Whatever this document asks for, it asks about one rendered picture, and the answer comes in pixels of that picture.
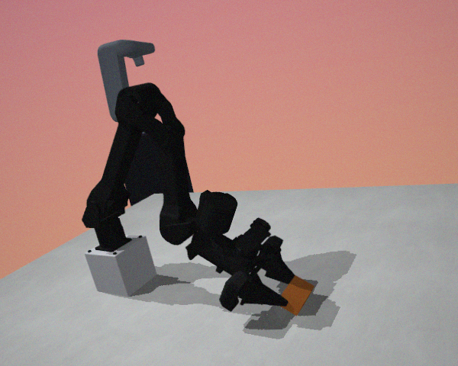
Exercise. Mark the orange block with black square face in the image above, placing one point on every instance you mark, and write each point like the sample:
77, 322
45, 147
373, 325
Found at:
296, 293

